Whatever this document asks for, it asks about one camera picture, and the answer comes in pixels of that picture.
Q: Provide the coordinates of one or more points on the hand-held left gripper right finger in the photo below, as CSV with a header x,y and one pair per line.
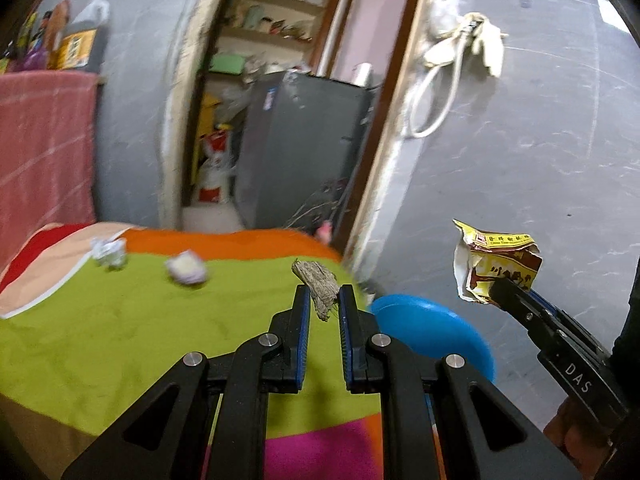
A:
x,y
345,335

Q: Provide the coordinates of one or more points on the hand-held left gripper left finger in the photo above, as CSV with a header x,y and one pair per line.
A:
x,y
301,335

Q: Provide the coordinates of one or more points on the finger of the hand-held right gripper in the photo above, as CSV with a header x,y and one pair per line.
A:
x,y
520,305
570,327

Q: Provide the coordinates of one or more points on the yellow and red wrapper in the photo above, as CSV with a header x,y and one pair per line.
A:
x,y
490,260

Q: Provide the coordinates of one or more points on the grey-brown bark piece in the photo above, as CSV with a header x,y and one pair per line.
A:
x,y
317,280

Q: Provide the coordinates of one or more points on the blue plastic basin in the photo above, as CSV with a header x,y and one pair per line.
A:
x,y
430,330

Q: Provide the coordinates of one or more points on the person's right hand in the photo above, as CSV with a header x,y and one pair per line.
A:
x,y
575,435

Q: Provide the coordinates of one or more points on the small pink object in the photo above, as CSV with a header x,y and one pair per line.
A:
x,y
325,231

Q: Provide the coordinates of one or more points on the crumpled white purple wrapper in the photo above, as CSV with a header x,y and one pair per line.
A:
x,y
186,269

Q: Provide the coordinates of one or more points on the colourful printed blanket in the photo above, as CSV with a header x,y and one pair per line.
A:
x,y
150,320

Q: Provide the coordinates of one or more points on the white and red sack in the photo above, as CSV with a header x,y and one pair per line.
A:
x,y
215,180

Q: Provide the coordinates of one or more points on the small crumpled white paper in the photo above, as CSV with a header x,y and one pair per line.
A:
x,y
111,254

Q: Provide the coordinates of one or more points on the yellow plastic object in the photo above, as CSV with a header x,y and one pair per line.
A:
x,y
206,120

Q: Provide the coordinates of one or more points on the white roll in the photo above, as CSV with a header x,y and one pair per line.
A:
x,y
362,74

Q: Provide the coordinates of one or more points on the white hanging cloth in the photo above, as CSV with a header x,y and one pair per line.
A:
x,y
490,45

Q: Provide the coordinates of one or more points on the green box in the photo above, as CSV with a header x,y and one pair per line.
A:
x,y
225,64

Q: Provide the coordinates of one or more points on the pink checked cloth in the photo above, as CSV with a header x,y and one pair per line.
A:
x,y
45,160

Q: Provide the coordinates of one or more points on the purple packet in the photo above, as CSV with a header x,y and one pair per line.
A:
x,y
30,60

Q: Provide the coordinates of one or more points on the orange snack packet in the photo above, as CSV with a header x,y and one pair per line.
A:
x,y
56,30

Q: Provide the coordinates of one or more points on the wooden door frame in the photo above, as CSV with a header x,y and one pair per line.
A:
x,y
390,160

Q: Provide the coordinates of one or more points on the wooden wall shelf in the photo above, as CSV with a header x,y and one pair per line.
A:
x,y
280,35

